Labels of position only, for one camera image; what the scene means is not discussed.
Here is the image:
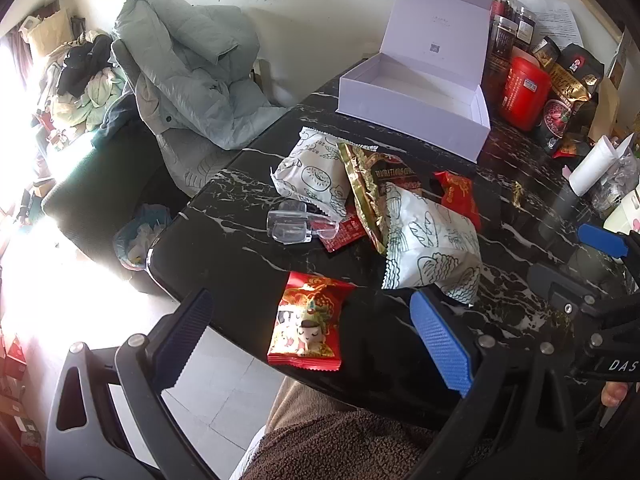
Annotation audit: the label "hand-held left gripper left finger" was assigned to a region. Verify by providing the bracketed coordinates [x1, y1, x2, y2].
[47, 287, 216, 480]

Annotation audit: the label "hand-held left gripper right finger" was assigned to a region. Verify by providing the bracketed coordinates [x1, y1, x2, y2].
[409, 287, 581, 480]

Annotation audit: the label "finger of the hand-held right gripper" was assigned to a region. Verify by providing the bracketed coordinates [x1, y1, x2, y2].
[527, 262, 621, 318]
[577, 223, 640, 261]

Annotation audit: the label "white printed snack packet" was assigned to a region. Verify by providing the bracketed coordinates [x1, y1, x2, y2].
[270, 127, 351, 221]
[382, 182, 483, 306]

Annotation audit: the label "red cartoon snack packet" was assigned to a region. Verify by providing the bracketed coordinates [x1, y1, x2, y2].
[266, 271, 355, 371]

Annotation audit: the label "red packet with gold print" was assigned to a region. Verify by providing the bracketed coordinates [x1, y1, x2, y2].
[432, 171, 482, 231]

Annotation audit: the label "small red snack packet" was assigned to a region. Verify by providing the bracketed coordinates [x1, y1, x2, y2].
[320, 207, 368, 253]

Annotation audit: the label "clear plastic hook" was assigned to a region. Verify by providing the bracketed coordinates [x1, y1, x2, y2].
[266, 199, 341, 247]

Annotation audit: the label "gold cereal packet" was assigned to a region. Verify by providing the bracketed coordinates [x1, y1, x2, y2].
[337, 142, 421, 256]

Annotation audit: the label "lavender gift box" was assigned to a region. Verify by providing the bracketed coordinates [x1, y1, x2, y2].
[336, 0, 496, 163]

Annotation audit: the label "person's right hand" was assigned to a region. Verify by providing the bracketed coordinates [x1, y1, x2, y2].
[601, 381, 632, 408]

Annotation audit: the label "white cup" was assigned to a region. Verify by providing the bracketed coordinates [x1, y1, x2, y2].
[602, 192, 640, 233]

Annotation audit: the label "clear plastic bag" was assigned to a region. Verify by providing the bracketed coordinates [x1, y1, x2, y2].
[592, 152, 640, 211]

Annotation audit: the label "white rolled paper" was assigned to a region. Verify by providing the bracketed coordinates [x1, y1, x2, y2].
[569, 135, 636, 196]

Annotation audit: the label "red gold snack packet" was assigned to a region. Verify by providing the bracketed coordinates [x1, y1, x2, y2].
[552, 137, 583, 160]

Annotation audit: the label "blue trash bag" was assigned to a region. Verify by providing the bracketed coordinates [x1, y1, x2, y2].
[112, 203, 173, 272]

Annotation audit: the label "kraft paper envelope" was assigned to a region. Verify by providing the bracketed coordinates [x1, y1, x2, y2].
[587, 77, 621, 143]

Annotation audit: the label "person's tan pants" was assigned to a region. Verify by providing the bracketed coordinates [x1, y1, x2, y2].
[264, 375, 353, 436]

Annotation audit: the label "person's brown fleece clothing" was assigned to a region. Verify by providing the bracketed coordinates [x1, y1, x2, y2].
[240, 407, 476, 480]

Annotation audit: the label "black and gold cereal pouch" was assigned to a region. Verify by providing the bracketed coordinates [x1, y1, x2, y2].
[532, 45, 606, 156]

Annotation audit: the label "dark green sofa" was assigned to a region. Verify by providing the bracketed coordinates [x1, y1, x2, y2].
[42, 130, 188, 273]

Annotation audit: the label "grey leaf-print cloth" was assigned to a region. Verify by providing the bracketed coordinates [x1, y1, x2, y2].
[150, 125, 246, 198]

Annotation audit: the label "red canister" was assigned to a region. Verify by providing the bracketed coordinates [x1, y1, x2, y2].
[500, 56, 552, 130]

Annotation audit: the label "dark brown jar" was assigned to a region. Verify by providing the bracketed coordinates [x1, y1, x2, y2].
[484, 55, 512, 108]

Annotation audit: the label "small black gold snack bag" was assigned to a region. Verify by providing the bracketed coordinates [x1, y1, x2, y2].
[531, 36, 561, 68]

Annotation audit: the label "printed paper sheet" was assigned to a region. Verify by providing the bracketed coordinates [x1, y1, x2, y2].
[520, 0, 586, 53]

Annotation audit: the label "clear jar with dark label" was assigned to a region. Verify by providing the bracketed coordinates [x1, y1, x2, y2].
[515, 6, 538, 53]

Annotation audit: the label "clear jar with brown contents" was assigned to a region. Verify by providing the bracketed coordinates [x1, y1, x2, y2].
[489, 15, 517, 58]

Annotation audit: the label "grey-green down jacket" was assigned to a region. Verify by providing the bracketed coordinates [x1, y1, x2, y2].
[110, 0, 291, 151]

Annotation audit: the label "pile of clothes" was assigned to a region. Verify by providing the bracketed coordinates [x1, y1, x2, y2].
[47, 30, 131, 133]

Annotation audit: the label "brown paper bag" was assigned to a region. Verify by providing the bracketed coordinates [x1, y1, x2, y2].
[20, 7, 71, 56]

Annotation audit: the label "wooden picture frame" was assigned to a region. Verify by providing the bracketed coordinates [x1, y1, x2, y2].
[580, 0, 626, 43]

